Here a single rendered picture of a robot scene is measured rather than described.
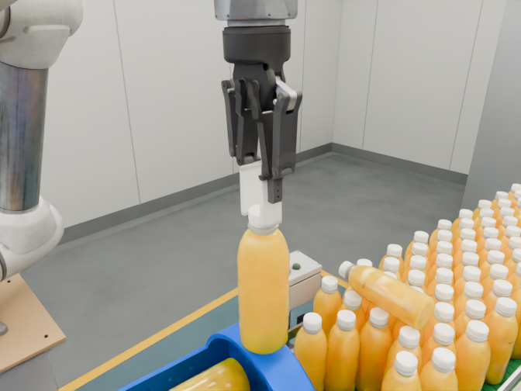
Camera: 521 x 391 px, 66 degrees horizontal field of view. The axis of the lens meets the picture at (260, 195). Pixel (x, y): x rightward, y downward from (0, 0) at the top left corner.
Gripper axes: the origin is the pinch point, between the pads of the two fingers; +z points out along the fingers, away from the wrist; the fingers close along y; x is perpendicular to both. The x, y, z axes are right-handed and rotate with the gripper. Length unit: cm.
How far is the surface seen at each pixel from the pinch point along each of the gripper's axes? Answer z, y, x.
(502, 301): 39, 9, 60
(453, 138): 105, -200, 393
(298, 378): 28.4, 5.9, 2.2
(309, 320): 38.1, -11.2, 19.3
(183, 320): 149, -152, 41
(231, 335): 26.9, -6.3, -2.2
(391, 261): 39, -17, 52
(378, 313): 38, -4, 33
